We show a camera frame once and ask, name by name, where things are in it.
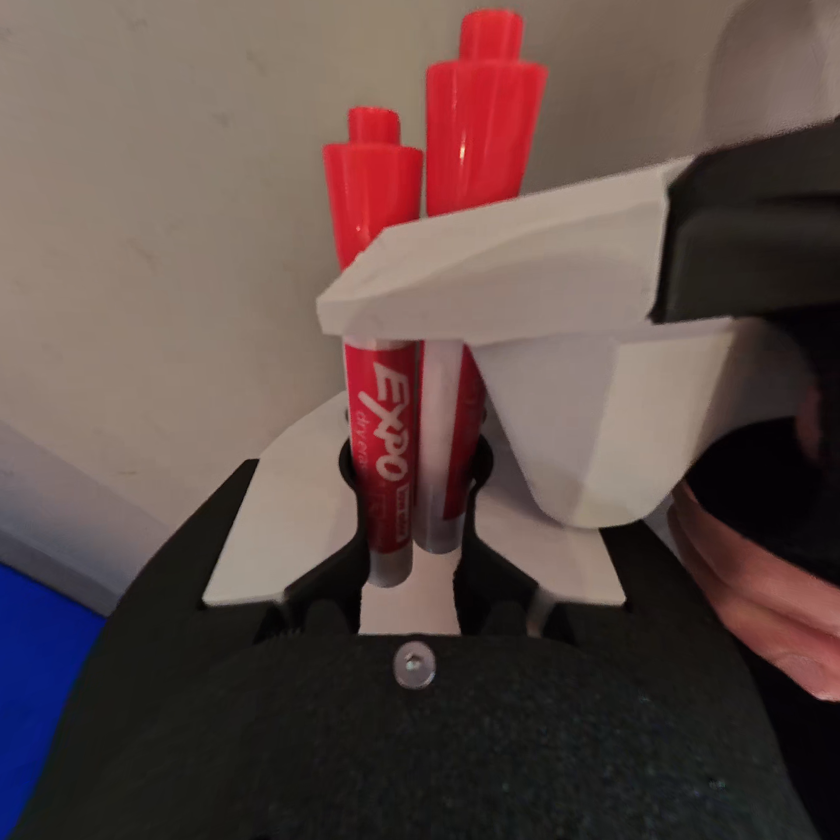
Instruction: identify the person's black clothing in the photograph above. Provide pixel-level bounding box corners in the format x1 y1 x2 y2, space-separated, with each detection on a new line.
748 646 840 840

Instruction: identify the red dry erase marker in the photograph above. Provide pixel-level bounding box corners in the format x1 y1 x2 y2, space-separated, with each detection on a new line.
415 9 550 555
322 106 425 586

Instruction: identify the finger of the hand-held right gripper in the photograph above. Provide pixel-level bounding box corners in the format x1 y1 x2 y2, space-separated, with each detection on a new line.
316 157 694 347

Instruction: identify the person's right hand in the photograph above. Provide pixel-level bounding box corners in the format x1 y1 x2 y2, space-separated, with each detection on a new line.
668 482 840 701

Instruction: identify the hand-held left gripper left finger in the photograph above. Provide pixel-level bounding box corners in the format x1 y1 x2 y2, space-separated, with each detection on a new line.
202 392 370 606

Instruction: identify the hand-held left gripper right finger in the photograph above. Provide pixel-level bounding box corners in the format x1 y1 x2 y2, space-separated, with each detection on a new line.
459 407 629 634

